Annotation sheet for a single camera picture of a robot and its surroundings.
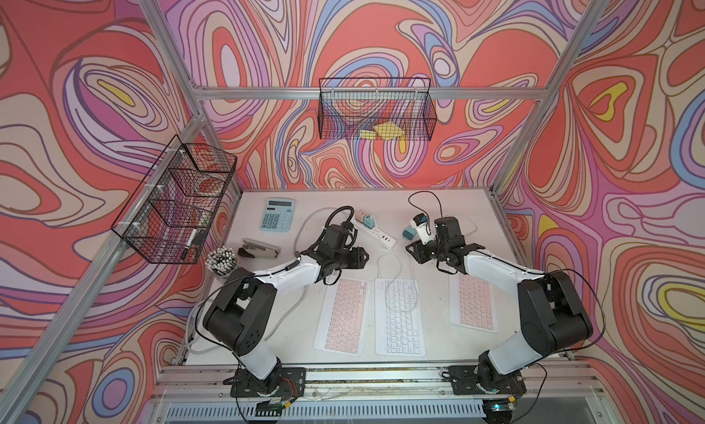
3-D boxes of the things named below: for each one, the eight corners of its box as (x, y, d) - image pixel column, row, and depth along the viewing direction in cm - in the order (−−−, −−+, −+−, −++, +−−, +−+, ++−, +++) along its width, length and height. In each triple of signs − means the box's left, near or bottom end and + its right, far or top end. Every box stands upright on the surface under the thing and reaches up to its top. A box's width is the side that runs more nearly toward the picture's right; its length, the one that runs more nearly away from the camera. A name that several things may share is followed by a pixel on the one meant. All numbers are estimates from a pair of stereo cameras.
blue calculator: (260, 231, 108) (257, 226, 106) (268, 203, 118) (266, 197, 116) (291, 231, 108) (289, 226, 106) (296, 203, 118) (295, 197, 116)
